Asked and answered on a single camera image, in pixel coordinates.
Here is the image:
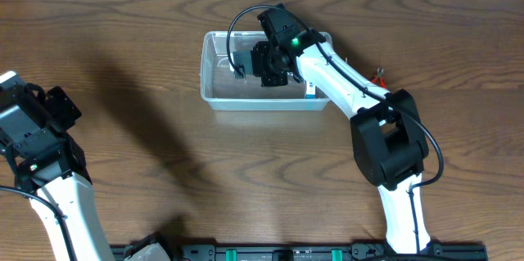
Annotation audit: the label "white blue small box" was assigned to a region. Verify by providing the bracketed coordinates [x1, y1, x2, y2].
[305, 81, 316, 99]

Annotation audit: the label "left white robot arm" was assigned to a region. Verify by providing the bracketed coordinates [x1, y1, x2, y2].
[1, 71, 115, 260]

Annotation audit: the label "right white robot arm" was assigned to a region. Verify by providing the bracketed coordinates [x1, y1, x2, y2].
[228, 5, 435, 254]

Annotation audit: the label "clear plastic container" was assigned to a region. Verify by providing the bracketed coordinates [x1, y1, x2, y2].
[200, 31, 330, 110]

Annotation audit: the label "orange handled pliers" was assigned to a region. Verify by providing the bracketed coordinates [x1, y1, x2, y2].
[371, 68, 387, 88]

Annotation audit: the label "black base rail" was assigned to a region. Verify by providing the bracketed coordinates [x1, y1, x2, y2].
[110, 242, 488, 261]

